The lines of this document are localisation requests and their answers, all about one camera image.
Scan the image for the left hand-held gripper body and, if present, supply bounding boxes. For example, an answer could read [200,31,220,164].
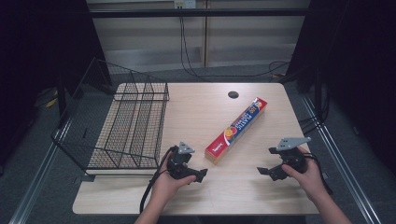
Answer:
[166,141,197,181]

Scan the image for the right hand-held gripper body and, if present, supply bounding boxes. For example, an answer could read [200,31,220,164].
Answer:
[276,136,312,175]

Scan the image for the red blue plastic wrap box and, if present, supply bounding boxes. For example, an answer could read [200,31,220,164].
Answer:
[204,96,269,165]

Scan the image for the black wire mesh basket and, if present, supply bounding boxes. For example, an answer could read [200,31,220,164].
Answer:
[50,57,171,177]

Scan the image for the person's left hand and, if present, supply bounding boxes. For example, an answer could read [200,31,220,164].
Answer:
[151,152,198,203]

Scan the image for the person's right hand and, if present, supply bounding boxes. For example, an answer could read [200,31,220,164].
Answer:
[281,146,329,202]

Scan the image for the black curtain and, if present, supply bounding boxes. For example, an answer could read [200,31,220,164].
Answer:
[286,0,396,175]
[0,0,113,169]

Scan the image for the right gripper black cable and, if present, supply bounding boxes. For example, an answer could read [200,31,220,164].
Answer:
[303,152,334,196]

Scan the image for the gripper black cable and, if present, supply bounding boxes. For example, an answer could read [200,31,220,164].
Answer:
[138,146,176,215]
[303,152,334,196]

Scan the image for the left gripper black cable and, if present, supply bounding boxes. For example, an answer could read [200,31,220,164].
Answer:
[138,146,176,215]

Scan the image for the bundle of black cables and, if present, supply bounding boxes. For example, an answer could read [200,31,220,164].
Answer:
[298,114,326,136]

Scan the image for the metal floor rail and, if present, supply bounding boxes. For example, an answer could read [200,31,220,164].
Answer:
[301,95,382,224]
[8,119,73,224]

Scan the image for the long black floor cable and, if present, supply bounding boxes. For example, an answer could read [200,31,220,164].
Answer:
[178,17,291,79]

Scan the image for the thin vertical wall pipe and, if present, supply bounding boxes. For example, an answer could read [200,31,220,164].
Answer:
[204,0,209,68]

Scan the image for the black horizontal frame bar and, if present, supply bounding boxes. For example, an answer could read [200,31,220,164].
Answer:
[88,8,310,19]

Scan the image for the white wall power outlet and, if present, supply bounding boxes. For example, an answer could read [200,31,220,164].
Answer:
[174,0,197,9]

